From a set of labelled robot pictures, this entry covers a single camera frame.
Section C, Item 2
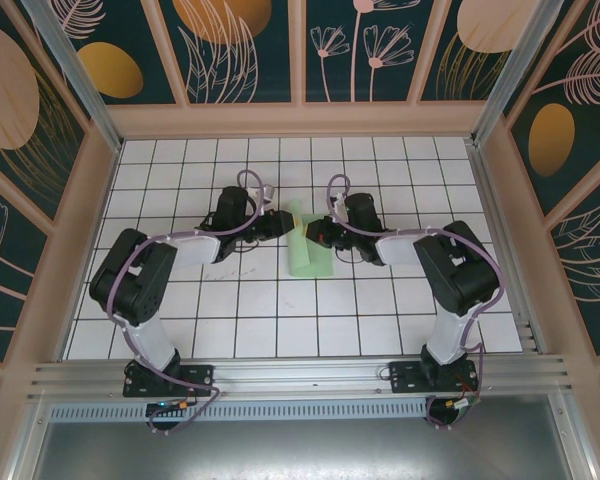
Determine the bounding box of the green paper sheet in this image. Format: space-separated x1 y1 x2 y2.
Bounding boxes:
286 198 336 278

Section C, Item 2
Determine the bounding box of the grey metal sheet panel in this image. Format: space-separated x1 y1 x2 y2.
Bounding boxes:
27 399 581 480

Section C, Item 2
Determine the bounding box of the aluminium mounting rail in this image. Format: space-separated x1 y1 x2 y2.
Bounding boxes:
27 353 574 401

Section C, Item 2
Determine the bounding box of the aluminium side rail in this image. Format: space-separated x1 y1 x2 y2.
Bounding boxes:
467 142 546 356

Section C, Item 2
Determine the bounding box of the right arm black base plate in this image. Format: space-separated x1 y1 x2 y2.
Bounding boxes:
388 360 479 396

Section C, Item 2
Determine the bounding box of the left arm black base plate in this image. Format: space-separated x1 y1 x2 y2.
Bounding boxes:
123 363 215 399

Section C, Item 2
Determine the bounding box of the grey slotted cable duct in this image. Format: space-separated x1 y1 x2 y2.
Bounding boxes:
47 397 434 424

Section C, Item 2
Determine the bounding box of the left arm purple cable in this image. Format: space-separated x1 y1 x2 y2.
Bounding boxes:
107 169 276 436

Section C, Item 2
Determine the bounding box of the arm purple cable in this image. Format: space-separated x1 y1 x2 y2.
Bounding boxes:
107 169 276 436
326 173 507 432

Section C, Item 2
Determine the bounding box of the aluminium frame post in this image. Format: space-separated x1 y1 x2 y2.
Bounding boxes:
19 0 124 154
472 0 564 146

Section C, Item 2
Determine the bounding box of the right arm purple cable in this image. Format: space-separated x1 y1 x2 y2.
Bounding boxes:
326 173 507 432

